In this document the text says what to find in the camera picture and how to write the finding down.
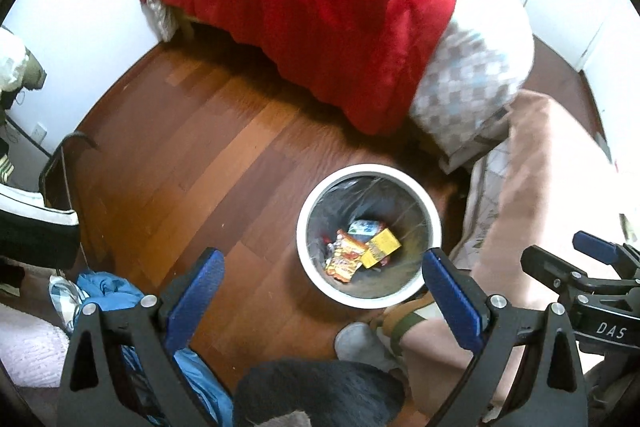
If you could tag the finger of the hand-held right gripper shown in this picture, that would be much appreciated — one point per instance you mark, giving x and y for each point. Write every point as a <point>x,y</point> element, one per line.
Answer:
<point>595,247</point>
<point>550,264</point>

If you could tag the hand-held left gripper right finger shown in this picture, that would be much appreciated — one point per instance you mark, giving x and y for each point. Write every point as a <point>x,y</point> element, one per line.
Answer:
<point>452,302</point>

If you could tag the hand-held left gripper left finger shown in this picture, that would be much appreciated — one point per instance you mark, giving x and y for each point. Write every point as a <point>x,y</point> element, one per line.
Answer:
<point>195,294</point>

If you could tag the gold box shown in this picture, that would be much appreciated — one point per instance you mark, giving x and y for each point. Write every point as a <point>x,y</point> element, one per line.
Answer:
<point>381,248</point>

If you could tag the blue white milk carton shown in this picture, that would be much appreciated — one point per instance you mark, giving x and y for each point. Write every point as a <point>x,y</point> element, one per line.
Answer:
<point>365,227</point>

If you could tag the yellow orange snack bag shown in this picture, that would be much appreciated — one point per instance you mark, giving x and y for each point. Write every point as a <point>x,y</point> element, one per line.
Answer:
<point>345,257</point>

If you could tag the white round bin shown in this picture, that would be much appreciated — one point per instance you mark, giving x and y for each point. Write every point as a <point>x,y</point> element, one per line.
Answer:
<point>310,267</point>

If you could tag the person's green striped sock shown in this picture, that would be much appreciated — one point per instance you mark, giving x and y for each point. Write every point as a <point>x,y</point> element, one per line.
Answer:
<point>402,319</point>

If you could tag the blue garment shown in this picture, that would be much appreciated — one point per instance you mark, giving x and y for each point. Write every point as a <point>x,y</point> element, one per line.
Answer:
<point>110,293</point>

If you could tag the white quilted cloth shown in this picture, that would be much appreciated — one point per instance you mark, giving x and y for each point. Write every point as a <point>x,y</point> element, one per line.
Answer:
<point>482,202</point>

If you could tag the pink table cloth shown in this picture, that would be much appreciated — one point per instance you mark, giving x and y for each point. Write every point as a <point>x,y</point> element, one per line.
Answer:
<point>540,167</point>

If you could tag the grey slipper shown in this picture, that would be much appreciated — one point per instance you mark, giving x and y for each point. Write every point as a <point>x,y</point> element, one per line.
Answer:
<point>357,344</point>

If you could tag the person's legs in black pants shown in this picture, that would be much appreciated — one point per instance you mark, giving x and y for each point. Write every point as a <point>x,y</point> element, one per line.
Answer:
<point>320,392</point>

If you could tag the pink fluffy rug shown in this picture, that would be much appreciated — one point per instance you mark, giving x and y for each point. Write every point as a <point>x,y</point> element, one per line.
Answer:
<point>25,347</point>

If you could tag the black white sneaker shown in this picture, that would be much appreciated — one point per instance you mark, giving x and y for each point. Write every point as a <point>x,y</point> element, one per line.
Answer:
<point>30,227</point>

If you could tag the grey white checkered sheet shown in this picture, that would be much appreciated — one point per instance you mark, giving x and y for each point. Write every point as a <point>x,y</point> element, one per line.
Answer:
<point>475,72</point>

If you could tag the wooden bed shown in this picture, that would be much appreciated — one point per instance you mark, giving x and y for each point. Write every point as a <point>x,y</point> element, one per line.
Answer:
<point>185,24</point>

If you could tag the red blanket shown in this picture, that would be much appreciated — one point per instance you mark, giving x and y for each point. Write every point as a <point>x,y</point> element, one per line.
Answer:
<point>325,47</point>

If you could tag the white crumpled bag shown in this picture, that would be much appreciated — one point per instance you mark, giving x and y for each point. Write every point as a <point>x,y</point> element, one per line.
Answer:
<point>12,57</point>

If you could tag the white wall outlet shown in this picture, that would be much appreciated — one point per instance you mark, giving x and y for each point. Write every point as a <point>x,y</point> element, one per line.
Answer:
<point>38,134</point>

